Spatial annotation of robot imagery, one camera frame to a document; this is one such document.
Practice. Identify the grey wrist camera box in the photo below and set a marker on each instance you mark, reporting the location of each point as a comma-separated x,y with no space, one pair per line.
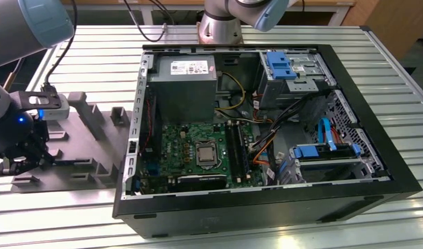
58,111

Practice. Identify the black graphics card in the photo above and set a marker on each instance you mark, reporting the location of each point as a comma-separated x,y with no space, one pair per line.
197,181

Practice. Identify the silver CPU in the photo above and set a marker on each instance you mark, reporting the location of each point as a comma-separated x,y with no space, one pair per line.
204,154

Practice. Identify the grey power supply unit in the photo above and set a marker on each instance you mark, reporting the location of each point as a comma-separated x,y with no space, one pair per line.
180,98

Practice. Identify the green motherboard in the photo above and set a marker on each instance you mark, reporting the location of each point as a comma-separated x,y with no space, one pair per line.
176,135

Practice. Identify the black open PC case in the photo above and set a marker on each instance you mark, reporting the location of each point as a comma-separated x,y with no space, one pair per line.
232,212

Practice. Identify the black RAM slot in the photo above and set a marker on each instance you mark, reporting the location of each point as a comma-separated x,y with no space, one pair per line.
229,145

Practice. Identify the hard disk in blue carrier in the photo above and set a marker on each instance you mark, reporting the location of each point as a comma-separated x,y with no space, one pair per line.
335,153

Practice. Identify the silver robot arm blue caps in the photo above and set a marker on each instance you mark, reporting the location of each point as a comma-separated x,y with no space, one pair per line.
10,31

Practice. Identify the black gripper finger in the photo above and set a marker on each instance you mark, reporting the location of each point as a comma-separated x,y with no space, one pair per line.
21,166
41,153

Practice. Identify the CPU socket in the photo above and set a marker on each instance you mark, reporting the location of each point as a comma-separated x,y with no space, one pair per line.
204,142

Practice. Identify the grey plastic parts rack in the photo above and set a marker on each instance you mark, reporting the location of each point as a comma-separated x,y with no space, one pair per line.
86,145

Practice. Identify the metal drive cage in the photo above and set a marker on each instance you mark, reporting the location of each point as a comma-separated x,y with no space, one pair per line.
300,86

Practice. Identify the blue plastic drive latch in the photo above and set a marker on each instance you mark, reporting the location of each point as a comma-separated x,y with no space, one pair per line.
279,64

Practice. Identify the installed dark RAM stick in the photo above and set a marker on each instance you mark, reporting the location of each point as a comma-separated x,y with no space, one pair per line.
239,150

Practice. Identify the wooden cabinet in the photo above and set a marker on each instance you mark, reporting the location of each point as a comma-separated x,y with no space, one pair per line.
387,23

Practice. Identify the metal disk bay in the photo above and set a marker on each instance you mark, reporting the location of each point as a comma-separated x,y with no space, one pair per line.
328,162

